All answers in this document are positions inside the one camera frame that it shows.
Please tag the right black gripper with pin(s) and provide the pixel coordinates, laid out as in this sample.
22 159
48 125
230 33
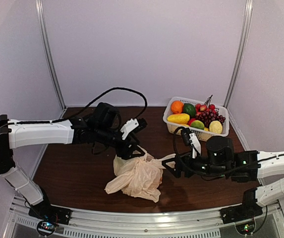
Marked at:
179 168

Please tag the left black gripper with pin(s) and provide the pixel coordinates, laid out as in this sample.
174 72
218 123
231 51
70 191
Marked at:
133 148

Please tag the beige plastic bag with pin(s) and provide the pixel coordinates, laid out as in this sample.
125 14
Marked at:
139 177

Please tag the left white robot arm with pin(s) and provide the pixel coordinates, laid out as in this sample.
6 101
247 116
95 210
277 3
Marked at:
15 134

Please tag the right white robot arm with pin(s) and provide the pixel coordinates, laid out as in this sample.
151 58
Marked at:
252 166

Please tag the red apple in basket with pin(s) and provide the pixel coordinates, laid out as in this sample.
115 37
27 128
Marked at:
191 121

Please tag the green yellow mango in basket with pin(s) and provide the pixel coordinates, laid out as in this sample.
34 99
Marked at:
197 124

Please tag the white plastic basket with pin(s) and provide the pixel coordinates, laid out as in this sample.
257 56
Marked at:
202 135

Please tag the yellow lemon in basket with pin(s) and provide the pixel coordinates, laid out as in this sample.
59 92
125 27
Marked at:
216 127

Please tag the green lime in basket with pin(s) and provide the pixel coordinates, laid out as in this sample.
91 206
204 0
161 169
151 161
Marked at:
189 109

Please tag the red grape bunch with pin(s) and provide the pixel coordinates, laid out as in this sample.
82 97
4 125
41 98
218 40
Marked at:
209 116

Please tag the orange in basket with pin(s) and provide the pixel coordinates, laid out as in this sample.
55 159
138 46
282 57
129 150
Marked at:
177 107

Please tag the red cherries in basket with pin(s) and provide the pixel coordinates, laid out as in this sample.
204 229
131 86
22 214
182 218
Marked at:
204 108

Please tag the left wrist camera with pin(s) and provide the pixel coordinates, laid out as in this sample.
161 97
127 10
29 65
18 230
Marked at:
132 125

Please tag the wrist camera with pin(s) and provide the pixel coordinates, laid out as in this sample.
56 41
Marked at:
190 139
132 125

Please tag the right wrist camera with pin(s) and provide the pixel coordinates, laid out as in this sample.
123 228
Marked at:
190 139

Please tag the aluminium front rail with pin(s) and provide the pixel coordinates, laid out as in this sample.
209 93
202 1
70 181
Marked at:
205 223

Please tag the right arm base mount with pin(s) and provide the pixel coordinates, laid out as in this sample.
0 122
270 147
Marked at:
243 217

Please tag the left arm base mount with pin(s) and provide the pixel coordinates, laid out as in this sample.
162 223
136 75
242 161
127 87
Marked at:
51 217

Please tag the right aluminium corner post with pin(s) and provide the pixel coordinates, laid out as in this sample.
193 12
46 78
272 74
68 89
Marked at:
245 30

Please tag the aluminium corner post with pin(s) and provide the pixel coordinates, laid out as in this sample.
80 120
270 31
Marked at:
245 30
48 53

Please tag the left aluminium corner post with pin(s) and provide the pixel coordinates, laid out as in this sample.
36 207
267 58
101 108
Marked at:
48 53

